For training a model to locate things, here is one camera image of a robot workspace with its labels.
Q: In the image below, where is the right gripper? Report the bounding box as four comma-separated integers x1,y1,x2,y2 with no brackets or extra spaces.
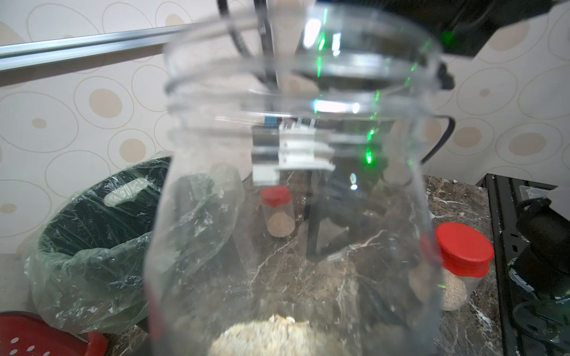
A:
338,0,557,57

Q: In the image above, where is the clear oatmeal jar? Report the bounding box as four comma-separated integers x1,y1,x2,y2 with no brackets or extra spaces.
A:
144,4,442,355

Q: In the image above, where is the near red-lid oatmeal jar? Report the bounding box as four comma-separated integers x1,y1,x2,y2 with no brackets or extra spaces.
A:
408,222,494,312

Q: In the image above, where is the red-lid oatmeal jar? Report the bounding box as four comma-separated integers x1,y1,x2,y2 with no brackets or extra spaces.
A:
260,186,296,238
408,222,494,312

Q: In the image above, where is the far red-lid oatmeal jar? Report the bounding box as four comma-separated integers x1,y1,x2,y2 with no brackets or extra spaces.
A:
260,186,296,238

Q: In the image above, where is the red toaster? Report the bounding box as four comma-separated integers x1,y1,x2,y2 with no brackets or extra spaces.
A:
1,312,108,356

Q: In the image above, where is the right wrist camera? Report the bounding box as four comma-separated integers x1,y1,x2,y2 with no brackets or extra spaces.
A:
251,119,335,186

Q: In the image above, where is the horizontal aluminium rail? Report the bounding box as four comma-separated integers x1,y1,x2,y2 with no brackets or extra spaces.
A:
1,25,187,72

